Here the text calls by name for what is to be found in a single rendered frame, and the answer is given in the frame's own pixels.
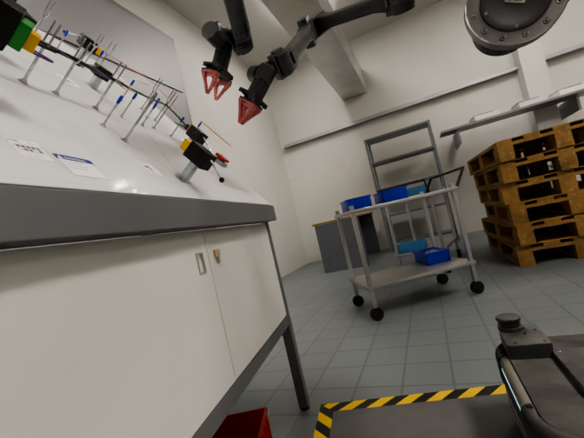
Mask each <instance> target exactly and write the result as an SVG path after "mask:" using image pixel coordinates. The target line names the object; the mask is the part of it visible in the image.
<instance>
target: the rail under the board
mask: <svg viewBox="0 0 584 438"><path fill-rule="evenodd" d="M275 220H276V216H275V209H274V206H273V205H262V204H251V203H239V202H217V201H205V200H194V199H182V198H170V197H159V196H137V195H125V194H113V193H102V192H90V191H79V190H67V189H45V188H33V187H22V186H10V185H0V249H15V248H24V247H33V246H42V245H50V244H58V243H67V242H84V241H93V240H101V239H110V238H118V237H127V236H144V235H153V234H161V233H169V232H178V231H187V230H196V229H213V228H221V227H229V226H238V225H247V224H256V223H264V222H272V221H275Z"/></svg>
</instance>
